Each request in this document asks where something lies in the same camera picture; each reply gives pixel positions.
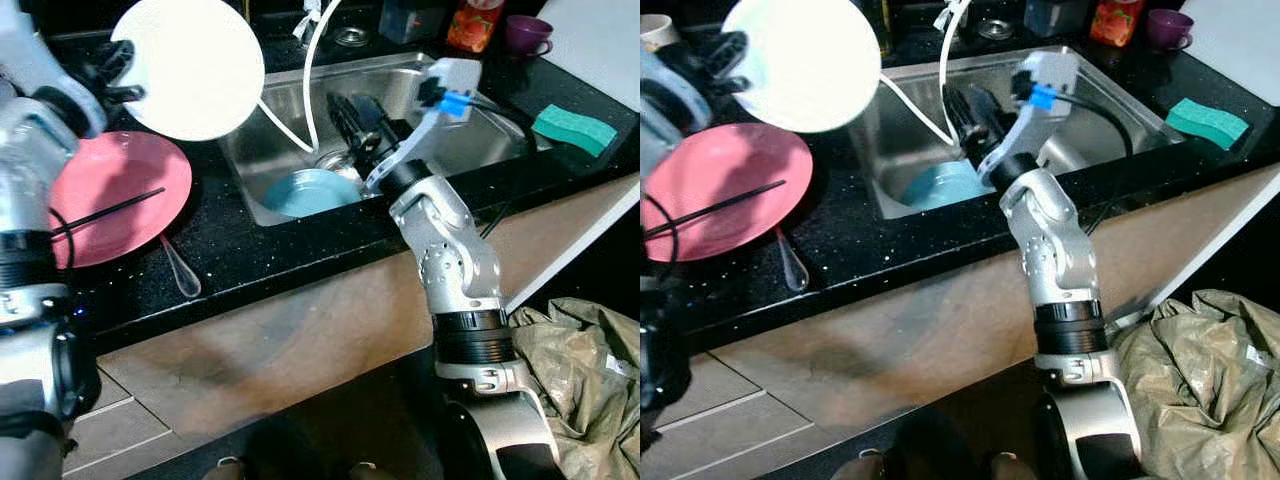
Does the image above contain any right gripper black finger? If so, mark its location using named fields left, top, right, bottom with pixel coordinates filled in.
left=352, top=95, right=388, bottom=138
left=326, top=92, right=364, bottom=152
left=944, top=86, right=977, bottom=142
left=967, top=84, right=1002, bottom=128

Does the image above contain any blue round plate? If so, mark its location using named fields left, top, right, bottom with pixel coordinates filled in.
left=903, top=160, right=998, bottom=212
left=262, top=168, right=364, bottom=220

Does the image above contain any pink round plate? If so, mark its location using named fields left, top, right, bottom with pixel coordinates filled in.
left=643, top=123, right=815, bottom=263
left=48, top=131, right=193, bottom=269

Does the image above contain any black chopstick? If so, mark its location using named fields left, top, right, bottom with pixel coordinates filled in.
left=52, top=187, right=167, bottom=239
left=645, top=180, right=789, bottom=239

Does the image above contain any silver metal spoon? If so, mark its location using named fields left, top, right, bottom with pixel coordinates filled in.
left=158, top=235, right=202, bottom=299
left=774, top=227, right=811, bottom=293

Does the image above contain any stainless steel sink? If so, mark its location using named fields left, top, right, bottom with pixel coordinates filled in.
left=218, top=52, right=542, bottom=228
left=855, top=45, right=1188, bottom=221

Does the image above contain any white mug with fruit print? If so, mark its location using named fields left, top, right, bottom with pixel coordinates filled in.
left=640, top=13, right=684, bottom=54

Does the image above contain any dark translucent container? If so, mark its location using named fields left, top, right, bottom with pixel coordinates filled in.
left=379, top=0, right=447, bottom=45
left=1022, top=0, right=1091, bottom=39

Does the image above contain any orange juice carton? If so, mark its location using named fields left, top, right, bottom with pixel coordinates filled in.
left=446, top=0, right=505, bottom=55
left=1089, top=0, right=1147, bottom=49

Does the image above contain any green sponge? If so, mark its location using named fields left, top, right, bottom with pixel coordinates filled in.
left=531, top=103, right=620, bottom=159
left=1165, top=97, right=1252, bottom=152

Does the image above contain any purple cup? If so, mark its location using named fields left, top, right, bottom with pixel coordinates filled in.
left=503, top=14, right=555, bottom=58
left=1146, top=9, right=1195, bottom=52

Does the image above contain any beige cabinet door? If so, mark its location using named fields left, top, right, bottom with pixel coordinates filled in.
left=480, top=175, right=641, bottom=311
left=705, top=215, right=1046, bottom=401
left=98, top=225, right=446, bottom=426
left=1090, top=160, right=1280, bottom=316

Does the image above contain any beige drawer front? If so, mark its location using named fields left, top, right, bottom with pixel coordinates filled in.
left=70, top=430, right=206, bottom=480
left=700, top=426, right=836, bottom=480
left=62, top=397, right=173, bottom=473
left=92, top=372, right=134, bottom=416
left=690, top=352, right=763, bottom=433
left=655, top=393, right=813, bottom=473

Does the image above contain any white flexible hose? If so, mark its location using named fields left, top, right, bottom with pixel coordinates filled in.
left=257, top=0, right=346, bottom=156
left=878, top=0, right=978, bottom=147

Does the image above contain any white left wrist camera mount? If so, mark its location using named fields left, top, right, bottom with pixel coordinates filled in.
left=640, top=50, right=701, bottom=136
left=0, top=0, right=106, bottom=136

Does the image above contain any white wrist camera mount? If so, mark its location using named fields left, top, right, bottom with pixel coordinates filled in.
left=0, top=0, right=106, bottom=136
left=975, top=50, right=1083, bottom=186
left=640, top=50, right=701, bottom=136
left=365, top=57, right=488, bottom=196

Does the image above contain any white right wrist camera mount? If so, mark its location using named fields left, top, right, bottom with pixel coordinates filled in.
left=975, top=50, right=1083, bottom=186
left=365, top=57, right=488, bottom=196

